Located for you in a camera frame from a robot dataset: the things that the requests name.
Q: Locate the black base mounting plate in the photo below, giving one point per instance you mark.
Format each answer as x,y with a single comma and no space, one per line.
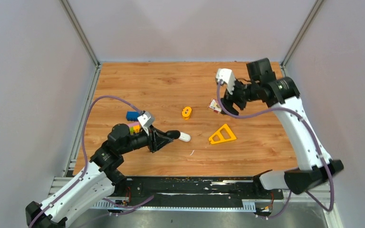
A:
192,192

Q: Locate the black earbud charging case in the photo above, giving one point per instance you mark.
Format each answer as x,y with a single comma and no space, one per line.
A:
173,134

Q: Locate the yellow traffic light block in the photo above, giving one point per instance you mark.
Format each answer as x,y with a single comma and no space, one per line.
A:
186,112

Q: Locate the white earbud charging case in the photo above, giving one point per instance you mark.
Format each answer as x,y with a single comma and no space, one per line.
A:
184,137

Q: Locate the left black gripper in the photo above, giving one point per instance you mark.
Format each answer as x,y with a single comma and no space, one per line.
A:
152,144

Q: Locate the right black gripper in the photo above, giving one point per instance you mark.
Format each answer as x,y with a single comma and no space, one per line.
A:
228,105

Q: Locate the blue toy brick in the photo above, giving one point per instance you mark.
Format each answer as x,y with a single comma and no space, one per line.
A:
132,116

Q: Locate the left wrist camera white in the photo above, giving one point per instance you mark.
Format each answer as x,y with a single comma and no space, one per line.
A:
146,120

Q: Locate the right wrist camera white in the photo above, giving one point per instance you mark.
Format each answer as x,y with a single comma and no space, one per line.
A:
226,76

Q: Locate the yellow triangular toy frame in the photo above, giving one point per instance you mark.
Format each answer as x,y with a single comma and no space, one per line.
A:
222,135

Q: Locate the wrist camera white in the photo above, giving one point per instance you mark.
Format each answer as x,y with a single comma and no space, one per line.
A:
146,120
226,76

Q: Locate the pink picture card block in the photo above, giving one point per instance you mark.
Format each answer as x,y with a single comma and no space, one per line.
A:
214,106

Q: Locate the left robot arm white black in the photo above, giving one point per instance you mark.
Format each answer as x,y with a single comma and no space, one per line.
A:
98,179

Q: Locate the pink green orange brick stack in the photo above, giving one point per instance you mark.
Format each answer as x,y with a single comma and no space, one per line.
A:
134,127

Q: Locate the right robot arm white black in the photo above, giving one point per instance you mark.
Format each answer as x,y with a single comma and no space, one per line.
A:
282,97

